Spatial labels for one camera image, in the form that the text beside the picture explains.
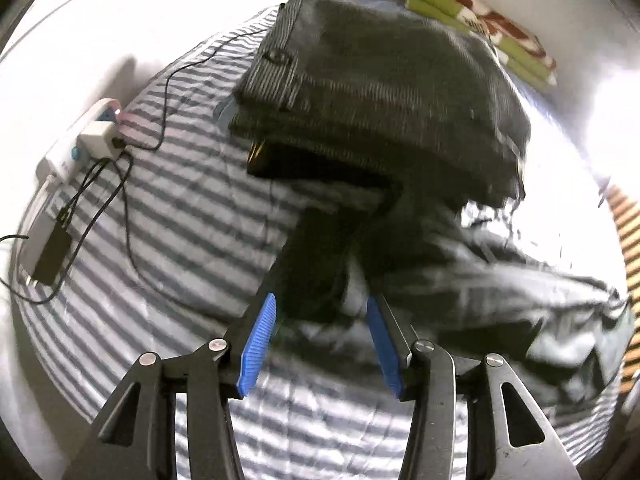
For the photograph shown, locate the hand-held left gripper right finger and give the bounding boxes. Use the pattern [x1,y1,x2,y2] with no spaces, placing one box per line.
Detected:
[366,294,581,480]

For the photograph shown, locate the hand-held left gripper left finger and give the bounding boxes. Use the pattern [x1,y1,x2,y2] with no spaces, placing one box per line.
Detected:
[62,292,278,480]

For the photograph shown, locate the black pants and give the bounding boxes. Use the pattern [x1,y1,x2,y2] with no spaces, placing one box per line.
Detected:
[246,139,636,413]

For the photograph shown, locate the striped quilted blanket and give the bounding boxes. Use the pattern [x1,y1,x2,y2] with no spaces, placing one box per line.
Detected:
[15,5,626,480]

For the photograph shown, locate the black power brick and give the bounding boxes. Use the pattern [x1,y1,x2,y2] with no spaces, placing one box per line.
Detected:
[30,210,73,288]

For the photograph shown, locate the light blue folded garment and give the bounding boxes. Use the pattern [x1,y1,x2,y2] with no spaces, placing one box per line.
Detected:
[216,96,241,126]

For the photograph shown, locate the white plug adapter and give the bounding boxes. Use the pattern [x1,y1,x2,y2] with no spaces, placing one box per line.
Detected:
[77,119,128,158]

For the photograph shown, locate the white power strip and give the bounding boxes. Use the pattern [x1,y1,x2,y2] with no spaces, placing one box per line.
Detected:
[35,100,123,186]

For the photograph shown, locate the folded green patterned blanket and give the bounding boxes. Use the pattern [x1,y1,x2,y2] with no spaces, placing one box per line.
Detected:
[405,0,558,92]

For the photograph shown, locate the black adapter cable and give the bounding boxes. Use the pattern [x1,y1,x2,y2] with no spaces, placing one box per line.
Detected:
[0,150,146,306]

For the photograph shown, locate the black ring light cable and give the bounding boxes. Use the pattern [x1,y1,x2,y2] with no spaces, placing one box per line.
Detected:
[112,5,286,153]

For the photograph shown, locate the wooden slatted bed rail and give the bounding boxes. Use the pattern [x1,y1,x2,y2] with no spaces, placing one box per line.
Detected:
[602,185,640,401]

